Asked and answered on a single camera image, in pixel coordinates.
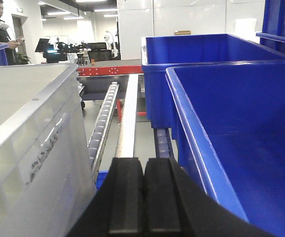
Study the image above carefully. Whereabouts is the roller track under bins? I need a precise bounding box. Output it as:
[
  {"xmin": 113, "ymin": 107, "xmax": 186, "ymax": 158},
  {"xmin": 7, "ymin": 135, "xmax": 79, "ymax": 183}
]
[{"xmin": 153, "ymin": 128, "xmax": 175, "ymax": 159}]

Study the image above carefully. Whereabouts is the roller track beside tote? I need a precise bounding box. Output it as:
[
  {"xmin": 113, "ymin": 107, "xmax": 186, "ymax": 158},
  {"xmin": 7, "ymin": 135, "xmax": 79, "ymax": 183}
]
[{"xmin": 87, "ymin": 82, "xmax": 119, "ymax": 184}]

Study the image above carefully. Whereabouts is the far blue plastic bin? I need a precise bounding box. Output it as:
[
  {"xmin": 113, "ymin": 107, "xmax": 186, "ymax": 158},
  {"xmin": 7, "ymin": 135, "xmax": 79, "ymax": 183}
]
[{"xmin": 141, "ymin": 34, "xmax": 285, "ymax": 128}]

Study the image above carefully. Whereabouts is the white plastic tote crate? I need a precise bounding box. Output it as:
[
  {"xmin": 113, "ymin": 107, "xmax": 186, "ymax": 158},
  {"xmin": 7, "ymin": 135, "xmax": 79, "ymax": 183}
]
[{"xmin": 0, "ymin": 63, "xmax": 95, "ymax": 237}]

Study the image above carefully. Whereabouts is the silver metal divider rail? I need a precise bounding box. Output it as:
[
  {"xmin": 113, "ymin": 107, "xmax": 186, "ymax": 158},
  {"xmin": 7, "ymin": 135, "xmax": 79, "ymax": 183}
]
[{"xmin": 115, "ymin": 74, "xmax": 139, "ymax": 158}]

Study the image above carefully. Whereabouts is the red metal shelf beam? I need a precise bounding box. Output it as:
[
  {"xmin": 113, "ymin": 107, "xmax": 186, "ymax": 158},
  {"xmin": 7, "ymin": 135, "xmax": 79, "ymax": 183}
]
[{"xmin": 77, "ymin": 65, "xmax": 143, "ymax": 77}]

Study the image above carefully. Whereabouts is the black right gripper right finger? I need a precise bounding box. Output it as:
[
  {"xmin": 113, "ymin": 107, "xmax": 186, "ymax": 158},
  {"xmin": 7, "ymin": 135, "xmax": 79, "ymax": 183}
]
[{"xmin": 144, "ymin": 158, "xmax": 271, "ymax": 237}]

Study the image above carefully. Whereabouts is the upper blue plastic bin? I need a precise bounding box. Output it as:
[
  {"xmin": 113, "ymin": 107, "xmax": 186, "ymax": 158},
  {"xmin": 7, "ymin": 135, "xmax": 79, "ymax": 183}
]
[{"xmin": 256, "ymin": 0, "xmax": 285, "ymax": 54}]

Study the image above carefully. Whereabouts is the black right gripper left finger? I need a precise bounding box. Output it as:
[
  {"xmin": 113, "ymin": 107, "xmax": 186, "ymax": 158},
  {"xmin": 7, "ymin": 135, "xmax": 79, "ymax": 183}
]
[{"xmin": 67, "ymin": 158, "xmax": 143, "ymax": 237}]

